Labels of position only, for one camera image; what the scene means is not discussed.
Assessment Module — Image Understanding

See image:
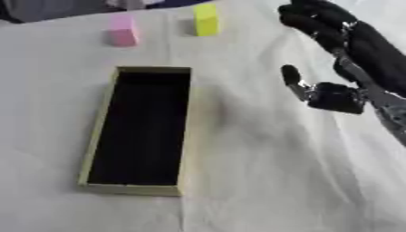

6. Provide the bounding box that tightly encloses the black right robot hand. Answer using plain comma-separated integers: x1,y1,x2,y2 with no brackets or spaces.
275,0,406,115

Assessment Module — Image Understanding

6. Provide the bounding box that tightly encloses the tan box with black inside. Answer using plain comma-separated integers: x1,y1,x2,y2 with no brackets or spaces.
76,65,194,198

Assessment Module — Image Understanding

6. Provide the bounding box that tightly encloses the yellow rectangular block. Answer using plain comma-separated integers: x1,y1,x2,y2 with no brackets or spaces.
191,3,221,37

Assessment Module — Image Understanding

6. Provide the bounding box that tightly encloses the pink rectangular block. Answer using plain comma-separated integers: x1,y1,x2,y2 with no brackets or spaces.
106,14,140,47

